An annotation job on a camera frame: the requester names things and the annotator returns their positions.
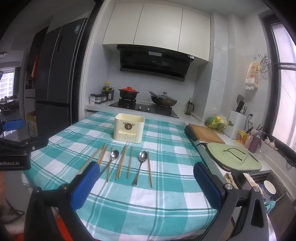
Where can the white knife block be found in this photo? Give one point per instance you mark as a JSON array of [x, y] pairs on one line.
[[235, 125]]

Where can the black framed window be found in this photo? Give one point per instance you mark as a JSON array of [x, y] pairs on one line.
[[286, 81]]

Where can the black range hood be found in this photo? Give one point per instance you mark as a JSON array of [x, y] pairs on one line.
[[150, 62]]

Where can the cream utensil holder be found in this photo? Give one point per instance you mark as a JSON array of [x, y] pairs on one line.
[[134, 132]]

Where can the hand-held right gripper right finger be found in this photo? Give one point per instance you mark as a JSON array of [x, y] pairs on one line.
[[207, 183]]

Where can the purple bottle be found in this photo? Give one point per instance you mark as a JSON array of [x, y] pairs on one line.
[[255, 143]]

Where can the spice jar rack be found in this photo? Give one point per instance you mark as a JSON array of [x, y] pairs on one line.
[[101, 98]]

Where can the black rolled mat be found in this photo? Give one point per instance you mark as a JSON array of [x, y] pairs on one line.
[[190, 134]]

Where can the green glass pitcher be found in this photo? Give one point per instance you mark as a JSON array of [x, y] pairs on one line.
[[189, 107]]

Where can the white wall cabinet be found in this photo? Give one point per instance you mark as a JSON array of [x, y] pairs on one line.
[[157, 25]]

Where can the plastic bag with yellow contents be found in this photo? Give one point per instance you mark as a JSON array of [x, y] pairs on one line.
[[216, 121]]

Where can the green label sauce bottle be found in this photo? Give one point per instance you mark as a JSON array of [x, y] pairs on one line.
[[106, 88]]

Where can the hanging noodle packet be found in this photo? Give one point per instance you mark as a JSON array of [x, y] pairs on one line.
[[252, 76]]

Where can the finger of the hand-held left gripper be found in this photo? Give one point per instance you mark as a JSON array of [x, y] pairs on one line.
[[34, 143], [13, 125]]

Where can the garlic bulbs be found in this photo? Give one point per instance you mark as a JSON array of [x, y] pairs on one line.
[[270, 142]]

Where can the teal checked tablecloth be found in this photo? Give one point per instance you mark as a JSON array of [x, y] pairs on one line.
[[138, 204]]

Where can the dark kitchen sink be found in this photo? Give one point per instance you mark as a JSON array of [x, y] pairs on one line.
[[279, 180]]

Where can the wooden cutting board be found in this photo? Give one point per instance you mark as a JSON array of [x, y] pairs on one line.
[[208, 134]]

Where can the metal spoon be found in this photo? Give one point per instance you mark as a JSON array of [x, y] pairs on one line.
[[143, 155], [115, 154]]

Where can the dark wok with lid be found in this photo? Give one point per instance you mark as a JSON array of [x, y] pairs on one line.
[[164, 100]]

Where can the white bowl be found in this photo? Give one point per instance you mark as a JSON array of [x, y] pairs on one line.
[[269, 187]]

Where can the white spice bottle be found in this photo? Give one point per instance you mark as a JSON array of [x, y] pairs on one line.
[[92, 99]]

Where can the yellow printed can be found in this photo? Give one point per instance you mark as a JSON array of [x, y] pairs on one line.
[[241, 138]]

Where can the dark grey refrigerator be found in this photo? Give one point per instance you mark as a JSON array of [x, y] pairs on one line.
[[57, 81]]

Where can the metal steamer rack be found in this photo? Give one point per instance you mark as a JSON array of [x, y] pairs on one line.
[[265, 63]]

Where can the grey spatula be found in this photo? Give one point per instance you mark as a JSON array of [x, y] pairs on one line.
[[240, 99]]

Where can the light green plastic cutting board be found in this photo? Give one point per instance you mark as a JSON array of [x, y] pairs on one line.
[[219, 157]]

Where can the dark sauce bottle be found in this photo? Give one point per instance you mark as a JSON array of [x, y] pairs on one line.
[[110, 94]]

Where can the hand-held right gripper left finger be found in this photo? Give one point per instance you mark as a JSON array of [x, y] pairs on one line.
[[85, 185]]

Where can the black clay pot red lid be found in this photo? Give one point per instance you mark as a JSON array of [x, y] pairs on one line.
[[128, 93]]

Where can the black gas stove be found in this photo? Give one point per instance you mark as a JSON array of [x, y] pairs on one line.
[[148, 108]]

